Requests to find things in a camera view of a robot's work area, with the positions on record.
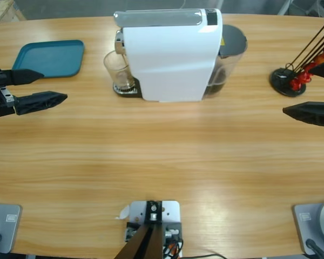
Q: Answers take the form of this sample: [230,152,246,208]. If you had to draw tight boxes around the black capsule holder with rods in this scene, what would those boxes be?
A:
[269,18,324,98]

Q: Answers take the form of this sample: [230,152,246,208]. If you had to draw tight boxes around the white mount block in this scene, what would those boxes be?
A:
[123,200,182,259]

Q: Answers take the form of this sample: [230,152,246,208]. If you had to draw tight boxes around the white chair leg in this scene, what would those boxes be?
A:
[276,0,291,16]

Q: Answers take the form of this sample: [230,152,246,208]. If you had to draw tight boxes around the dark camera post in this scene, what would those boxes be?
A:
[115,200,163,259]

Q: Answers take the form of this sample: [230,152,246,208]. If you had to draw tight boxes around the black cable bundle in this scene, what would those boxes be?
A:
[161,237,184,259]

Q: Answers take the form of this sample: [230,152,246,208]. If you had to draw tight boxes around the white paper tag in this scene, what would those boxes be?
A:
[114,204,131,221]

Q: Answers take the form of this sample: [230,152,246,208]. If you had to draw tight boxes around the dark clear water tank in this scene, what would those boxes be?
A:
[204,24,248,98]

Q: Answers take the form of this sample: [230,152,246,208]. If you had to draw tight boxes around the teal plastic tray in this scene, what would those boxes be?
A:
[12,39,86,79]

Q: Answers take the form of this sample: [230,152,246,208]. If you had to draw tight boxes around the arm grey base plate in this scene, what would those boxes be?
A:
[292,199,324,256]
[0,203,23,254]

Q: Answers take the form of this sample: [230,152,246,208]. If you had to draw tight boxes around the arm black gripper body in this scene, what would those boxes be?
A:
[0,67,18,119]

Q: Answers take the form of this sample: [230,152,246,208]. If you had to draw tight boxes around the wooden crate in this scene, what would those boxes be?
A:
[0,0,26,25]

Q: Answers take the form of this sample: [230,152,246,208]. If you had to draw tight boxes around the clear glass cup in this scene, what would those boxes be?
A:
[103,50,136,92]

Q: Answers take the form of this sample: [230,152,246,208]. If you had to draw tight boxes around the white capsule coffee machine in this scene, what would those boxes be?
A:
[112,8,224,104]

